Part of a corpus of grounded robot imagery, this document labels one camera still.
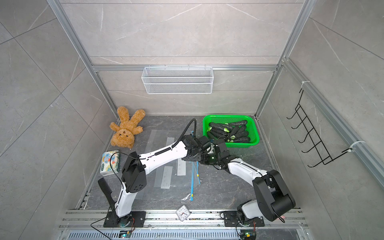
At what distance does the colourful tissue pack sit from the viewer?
0.87m

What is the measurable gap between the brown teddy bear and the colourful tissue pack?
2.7 inches

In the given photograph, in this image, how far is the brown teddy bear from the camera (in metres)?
0.97
